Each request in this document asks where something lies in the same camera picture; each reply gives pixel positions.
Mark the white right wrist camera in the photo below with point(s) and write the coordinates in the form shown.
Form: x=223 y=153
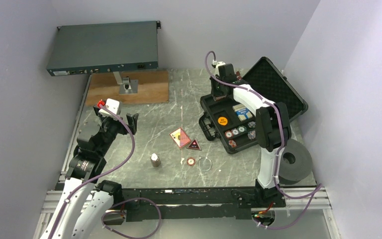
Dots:
x=215 y=65

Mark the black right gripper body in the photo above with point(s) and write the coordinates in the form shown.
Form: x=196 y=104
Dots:
x=217 y=88

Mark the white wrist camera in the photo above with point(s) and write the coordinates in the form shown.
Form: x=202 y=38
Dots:
x=215 y=65
x=110 y=105

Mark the blue playing card deck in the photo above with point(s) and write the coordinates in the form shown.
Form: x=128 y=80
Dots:
x=242 y=112

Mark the clear round plastic disc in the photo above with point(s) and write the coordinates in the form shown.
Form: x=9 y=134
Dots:
x=204 y=164

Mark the black poker set case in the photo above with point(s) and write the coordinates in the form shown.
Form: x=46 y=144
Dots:
x=265 y=79

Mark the red black triangle button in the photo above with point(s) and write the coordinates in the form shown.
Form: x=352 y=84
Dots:
x=194 y=145

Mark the orange round dealer button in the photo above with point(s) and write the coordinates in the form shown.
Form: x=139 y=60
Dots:
x=222 y=121

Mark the poker chip roll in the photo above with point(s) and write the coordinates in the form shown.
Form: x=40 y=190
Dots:
x=218 y=98

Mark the red playing card deck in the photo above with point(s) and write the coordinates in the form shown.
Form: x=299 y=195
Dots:
x=180 y=138

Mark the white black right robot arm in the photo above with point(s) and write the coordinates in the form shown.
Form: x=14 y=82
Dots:
x=272 y=126

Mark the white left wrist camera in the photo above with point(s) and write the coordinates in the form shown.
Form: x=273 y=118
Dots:
x=110 y=105

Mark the brown wooden board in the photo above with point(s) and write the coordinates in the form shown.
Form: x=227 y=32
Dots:
x=150 y=87

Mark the dark green rack unit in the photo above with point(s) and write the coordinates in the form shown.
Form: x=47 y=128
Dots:
x=106 y=47

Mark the poker chips row in case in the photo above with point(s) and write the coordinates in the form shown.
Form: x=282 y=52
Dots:
x=241 y=135

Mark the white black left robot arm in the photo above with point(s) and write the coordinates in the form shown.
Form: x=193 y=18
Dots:
x=84 y=199

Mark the black aluminium mounting rail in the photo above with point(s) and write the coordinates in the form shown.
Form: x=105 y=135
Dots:
x=219 y=202

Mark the single red poker chip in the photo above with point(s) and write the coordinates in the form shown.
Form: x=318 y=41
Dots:
x=191 y=161

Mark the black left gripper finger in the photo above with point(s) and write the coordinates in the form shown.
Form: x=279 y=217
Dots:
x=132 y=122
x=96 y=111

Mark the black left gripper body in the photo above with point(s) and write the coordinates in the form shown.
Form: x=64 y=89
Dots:
x=111 y=127

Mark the silver metal stand bracket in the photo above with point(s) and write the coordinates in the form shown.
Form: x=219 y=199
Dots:
x=126 y=85

